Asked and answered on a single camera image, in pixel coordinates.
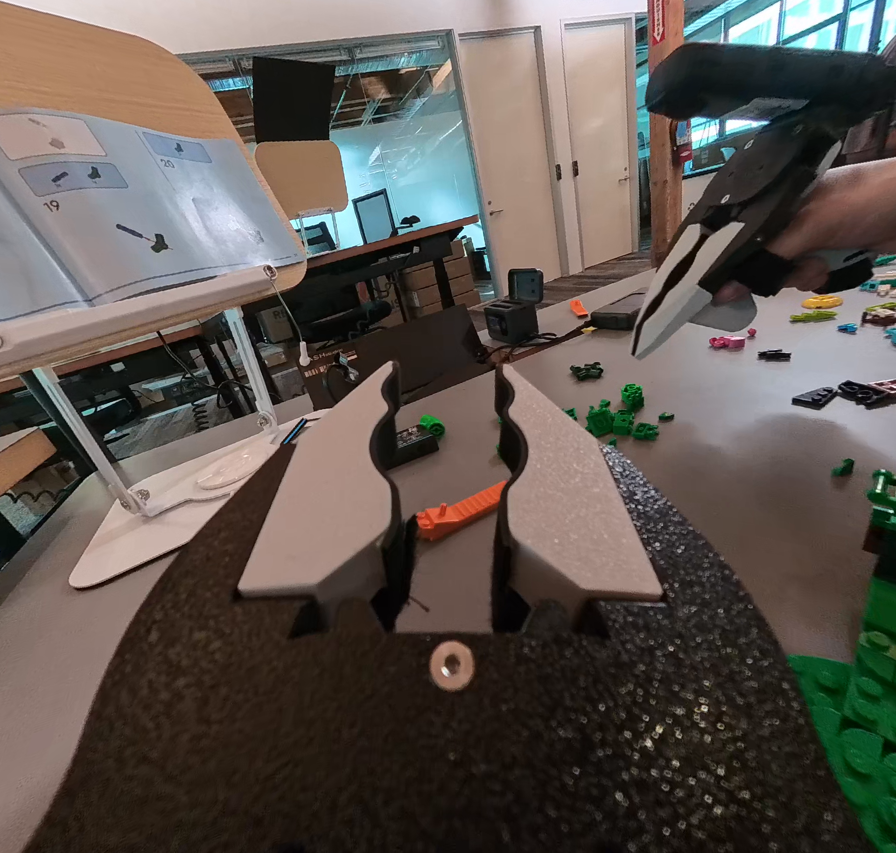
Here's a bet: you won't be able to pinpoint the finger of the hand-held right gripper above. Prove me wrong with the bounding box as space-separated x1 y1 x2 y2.
637 223 755 358
630 225 702 360

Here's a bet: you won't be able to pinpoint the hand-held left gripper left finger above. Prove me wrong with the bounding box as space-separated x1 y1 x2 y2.
237 360 408 609

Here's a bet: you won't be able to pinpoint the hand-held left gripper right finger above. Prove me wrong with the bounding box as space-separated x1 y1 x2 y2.
493 364 665 617

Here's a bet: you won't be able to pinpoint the pile of green bricks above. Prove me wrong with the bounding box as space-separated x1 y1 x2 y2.
562 380 677 446

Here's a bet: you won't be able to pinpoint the green brick plant model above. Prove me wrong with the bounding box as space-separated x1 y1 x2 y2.
787 468 896 853

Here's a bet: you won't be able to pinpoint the grey desk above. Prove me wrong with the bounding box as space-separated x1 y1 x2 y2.
0 254 896 853

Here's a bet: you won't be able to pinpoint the brown background desk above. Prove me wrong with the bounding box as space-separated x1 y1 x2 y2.
306 213 485 308

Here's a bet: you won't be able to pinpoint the person's right hand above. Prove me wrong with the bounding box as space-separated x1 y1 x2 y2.
714 159 896 306

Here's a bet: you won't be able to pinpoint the black power bank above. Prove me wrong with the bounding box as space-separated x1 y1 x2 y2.
589 290 653 331

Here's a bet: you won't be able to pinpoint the orange brick separator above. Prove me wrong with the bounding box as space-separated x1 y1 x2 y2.
416 480 509 543

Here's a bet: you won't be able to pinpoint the assorted coloured bricks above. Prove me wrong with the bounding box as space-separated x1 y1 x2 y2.
790 252 896 347

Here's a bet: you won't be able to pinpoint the black battery charger case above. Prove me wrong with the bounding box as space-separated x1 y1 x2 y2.
483 267 547 345

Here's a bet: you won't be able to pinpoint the white door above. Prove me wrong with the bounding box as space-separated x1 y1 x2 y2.
457 26 563 281
560 16 653 272

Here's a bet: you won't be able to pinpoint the office windows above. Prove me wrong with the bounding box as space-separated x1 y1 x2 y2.
682 0 896 178

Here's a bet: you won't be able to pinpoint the black office chair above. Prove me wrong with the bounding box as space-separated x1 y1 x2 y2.
297 299 394 350

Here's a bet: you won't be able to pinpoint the stack of cardboard boxes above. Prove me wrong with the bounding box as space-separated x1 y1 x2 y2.
400 236 485 321

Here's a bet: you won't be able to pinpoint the dark brown plate brick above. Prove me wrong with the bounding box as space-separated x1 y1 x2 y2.
837 378 896 404

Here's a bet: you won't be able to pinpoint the black computer monitor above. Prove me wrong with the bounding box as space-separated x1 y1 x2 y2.
351 188 395 246

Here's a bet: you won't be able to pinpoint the instruction booklet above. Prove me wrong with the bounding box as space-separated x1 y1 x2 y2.
0 107 308 323

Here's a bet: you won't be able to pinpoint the black square panel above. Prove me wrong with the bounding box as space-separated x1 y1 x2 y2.
251 55 337 146

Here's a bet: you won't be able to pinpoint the wooden post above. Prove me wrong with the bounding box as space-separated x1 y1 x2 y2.
645 0 694 267

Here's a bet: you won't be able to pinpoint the black cable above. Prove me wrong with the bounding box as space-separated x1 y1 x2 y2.
482 328 597 365

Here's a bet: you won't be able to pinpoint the black camera battery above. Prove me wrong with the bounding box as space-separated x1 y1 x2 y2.
386 422 441 468

